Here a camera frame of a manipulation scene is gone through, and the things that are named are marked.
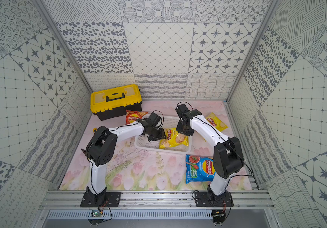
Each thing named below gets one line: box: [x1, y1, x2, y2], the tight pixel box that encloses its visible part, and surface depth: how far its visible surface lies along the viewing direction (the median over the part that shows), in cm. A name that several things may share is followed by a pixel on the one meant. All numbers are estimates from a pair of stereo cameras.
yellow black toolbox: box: [90, 84, 143, 122], surface depth 102 cm
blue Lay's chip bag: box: [185, 153, 216, 184], surface depth 80 cm
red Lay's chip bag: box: [125, 109, 149, 125], surface depth 103 cm
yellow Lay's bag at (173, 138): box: [158, 127, 189, 150], surface depth 92 cm
